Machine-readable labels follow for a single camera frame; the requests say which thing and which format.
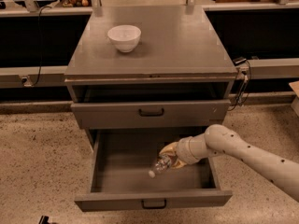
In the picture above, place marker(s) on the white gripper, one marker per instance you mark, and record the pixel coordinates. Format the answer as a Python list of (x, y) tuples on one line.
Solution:
[(183, 150)]

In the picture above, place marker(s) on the clear plastic water bottle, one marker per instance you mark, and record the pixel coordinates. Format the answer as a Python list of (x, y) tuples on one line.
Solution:
[(163, 163)]

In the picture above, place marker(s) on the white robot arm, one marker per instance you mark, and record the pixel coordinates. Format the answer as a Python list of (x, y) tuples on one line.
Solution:
[(218, 139)]

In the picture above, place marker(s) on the open grey middle drawer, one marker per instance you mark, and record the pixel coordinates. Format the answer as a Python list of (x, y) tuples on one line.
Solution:
[(120, 179)]

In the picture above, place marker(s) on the grey drawer cabinet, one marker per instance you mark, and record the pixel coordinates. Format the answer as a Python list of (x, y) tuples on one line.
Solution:
[(178, 58)]

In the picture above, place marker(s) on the small black box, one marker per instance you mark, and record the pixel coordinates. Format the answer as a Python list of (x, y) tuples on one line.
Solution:
[(239, 60)]

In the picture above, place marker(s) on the white ceramic bowl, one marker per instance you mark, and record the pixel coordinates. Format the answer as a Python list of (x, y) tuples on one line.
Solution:
[(124, 38)]

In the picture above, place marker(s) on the black object floor bottom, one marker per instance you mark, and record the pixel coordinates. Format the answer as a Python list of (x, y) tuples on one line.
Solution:
[(44, 220)]

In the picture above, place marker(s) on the black drawer handle lower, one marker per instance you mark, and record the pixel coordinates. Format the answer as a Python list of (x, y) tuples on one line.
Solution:
[(154, 204)]

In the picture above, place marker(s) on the black drawer handle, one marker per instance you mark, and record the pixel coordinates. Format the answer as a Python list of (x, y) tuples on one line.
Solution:
[(145, 113), (154, 204)]

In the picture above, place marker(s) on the black drawer handle upper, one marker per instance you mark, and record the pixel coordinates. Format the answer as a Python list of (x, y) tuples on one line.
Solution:
[(145, 113)]

